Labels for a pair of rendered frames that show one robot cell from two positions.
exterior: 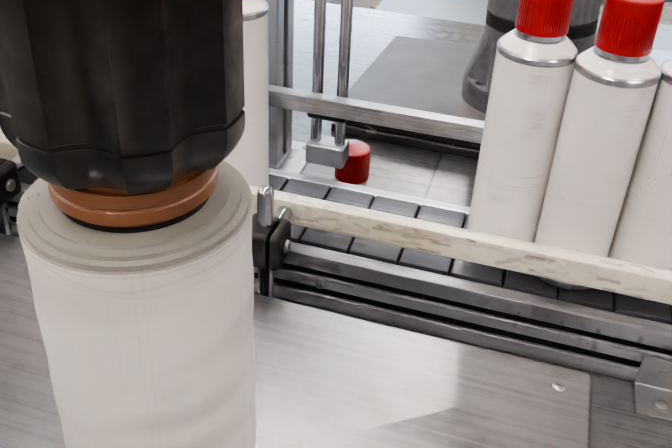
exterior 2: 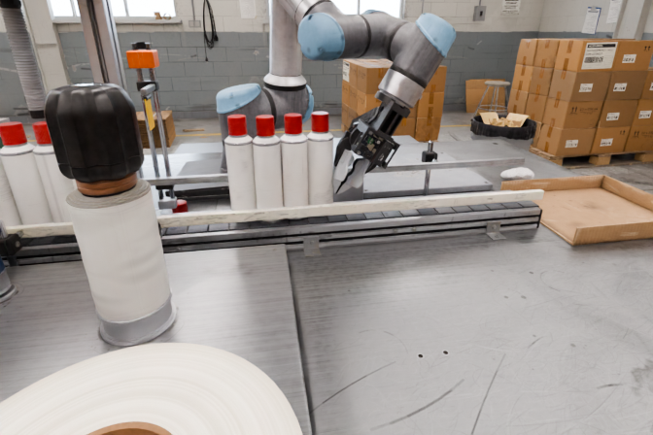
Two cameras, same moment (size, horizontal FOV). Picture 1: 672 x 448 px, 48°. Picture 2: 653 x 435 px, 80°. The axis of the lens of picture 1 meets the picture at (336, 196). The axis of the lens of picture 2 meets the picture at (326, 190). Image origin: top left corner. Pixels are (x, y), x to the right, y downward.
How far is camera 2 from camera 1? 0.23 m
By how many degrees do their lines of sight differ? 24
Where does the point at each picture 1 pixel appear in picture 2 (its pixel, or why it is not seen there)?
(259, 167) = not seen: hidden behind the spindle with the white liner
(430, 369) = (228, 257)
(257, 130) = not seen: hidden behind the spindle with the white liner
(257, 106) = not seen: hidden behind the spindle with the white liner
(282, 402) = (174, 281)
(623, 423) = (301, 261)
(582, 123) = (259, 161)
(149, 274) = (123, 204)
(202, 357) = (145, 235)
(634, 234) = (289, 197)
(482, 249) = (238, 216)
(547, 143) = (251, 172)
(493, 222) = (240, 206)
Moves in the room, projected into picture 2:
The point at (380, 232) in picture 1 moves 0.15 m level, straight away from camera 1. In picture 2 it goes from (197, 220) to (192, 191)
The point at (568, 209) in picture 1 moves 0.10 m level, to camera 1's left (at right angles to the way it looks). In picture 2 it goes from (263, 193) to (210, 202)
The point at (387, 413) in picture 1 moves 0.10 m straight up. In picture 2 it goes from (216, 273) to (208, 215)
